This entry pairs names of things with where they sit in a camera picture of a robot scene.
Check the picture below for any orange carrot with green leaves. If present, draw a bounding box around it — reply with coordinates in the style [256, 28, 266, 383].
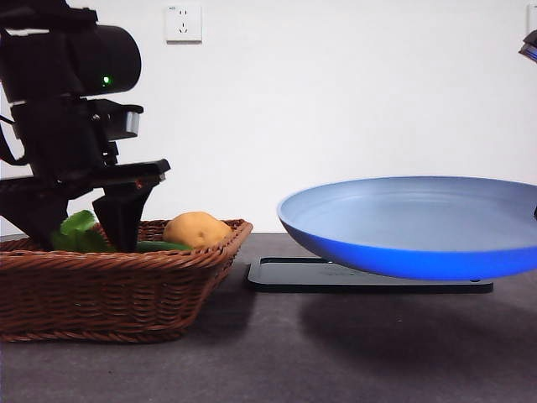
[50, 209, 117, 254]

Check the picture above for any blue round plate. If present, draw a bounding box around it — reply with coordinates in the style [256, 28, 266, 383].
[276, 175, 537, 281]

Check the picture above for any green chili pepper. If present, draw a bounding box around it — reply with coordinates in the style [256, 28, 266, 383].
[136, 240, 194, 253]

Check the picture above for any yellow-brown potato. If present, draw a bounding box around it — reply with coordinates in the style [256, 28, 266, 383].
[162, 212, 233, 249]

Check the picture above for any brown wicker basket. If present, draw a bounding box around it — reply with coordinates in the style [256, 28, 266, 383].
[0, 217, 254, 344]

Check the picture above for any black flat tray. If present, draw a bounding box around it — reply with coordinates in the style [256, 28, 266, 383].
[246, 256, 495, 294]

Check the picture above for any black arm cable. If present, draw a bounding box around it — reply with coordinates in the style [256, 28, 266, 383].
[0, 113, 25, 165]

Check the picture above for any white wall socket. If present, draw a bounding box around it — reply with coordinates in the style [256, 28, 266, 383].
[165, 3, 203, 45]

